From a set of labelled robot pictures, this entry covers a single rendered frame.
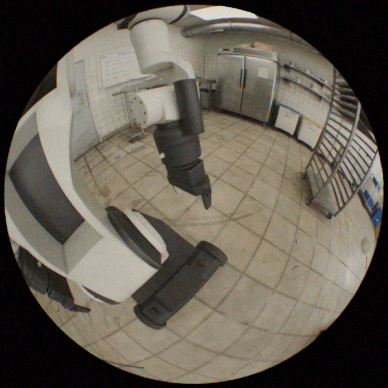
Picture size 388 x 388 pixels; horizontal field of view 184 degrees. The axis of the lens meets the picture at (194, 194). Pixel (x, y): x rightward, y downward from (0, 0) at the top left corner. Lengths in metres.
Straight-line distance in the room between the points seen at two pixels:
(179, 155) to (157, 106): 0.10
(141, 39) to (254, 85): 2.95
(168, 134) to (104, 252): 0.19
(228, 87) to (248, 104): 0.63
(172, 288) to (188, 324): 0.34
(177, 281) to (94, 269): 0.51
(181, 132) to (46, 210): 0.24
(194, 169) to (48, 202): 0.26
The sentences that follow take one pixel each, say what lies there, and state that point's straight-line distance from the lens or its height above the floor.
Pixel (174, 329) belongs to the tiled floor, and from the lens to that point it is 0.91.
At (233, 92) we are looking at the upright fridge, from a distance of 3.28.
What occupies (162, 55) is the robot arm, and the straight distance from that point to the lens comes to 0.24.
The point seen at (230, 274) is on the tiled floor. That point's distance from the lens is 0.86.
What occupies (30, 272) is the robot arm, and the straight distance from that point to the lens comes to 0.33.
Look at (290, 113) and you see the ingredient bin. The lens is 3.28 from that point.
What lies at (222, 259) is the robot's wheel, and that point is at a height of 0.18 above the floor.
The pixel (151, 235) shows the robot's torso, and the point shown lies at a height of 0.65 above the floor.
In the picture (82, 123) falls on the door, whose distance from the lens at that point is 2.82.
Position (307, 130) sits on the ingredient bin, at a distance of 3.34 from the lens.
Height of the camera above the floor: 0.83
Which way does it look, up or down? 51 degrees down
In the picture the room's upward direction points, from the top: straight up
